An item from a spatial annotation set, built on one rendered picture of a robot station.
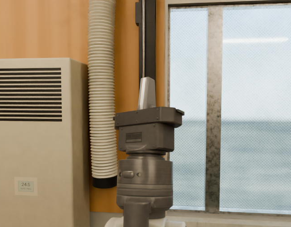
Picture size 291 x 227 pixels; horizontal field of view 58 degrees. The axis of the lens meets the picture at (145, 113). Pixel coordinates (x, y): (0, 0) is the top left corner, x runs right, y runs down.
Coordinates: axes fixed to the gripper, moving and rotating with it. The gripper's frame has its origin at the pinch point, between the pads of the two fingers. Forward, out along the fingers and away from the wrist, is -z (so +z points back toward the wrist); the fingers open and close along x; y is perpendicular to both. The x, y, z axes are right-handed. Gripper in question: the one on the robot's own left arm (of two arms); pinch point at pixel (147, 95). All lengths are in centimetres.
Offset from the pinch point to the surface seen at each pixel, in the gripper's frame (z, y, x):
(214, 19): -80, -102, -25
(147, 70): -46, -81, -58
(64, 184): 19, -58, -93
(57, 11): -85, -49, -105
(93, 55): -51, -56, -77
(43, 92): -28, -40, -95
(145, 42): -62, -76, -57
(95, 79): -38, -60, -78
